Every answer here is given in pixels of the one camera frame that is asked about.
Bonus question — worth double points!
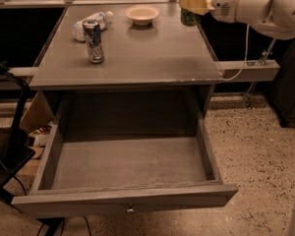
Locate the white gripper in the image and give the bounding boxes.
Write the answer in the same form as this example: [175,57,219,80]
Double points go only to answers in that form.
[179,0,239,23]

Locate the green soda can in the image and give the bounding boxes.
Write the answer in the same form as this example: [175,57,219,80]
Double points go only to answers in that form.
[179,0,200,27]

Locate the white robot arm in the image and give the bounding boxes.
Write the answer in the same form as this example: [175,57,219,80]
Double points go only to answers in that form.
[179,0,295,236]

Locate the silver blue energy drink can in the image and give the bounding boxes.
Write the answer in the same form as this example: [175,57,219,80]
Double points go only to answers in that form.
[84,23,104,64]

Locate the open grey top drawer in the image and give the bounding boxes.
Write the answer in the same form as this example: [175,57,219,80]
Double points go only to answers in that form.
[13,114,238,218]

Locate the silver drawer knob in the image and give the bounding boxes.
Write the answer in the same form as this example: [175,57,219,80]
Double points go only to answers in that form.
[126,206,136,214]

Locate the white paper bowl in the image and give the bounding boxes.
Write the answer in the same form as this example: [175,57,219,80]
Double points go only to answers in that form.
[125,5,159,27]

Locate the metal diagonal rod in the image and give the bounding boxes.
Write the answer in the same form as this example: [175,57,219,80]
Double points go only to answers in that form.
[242,37,277,110]

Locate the grey wooden cabinet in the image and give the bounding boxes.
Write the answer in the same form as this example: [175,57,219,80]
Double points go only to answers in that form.
[30,3,220,141]

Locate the dark cabinet at right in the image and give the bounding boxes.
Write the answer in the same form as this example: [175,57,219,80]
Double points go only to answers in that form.
[267,40,295,127]

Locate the black chair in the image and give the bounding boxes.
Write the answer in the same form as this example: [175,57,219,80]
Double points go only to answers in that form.
[0,62,37,200]

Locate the white cable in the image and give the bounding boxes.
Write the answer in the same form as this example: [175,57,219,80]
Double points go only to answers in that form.
[221,24,251,83]

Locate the grey horizontal rail beam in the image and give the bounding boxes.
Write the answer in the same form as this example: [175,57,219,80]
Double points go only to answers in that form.
[219,60,279,83]

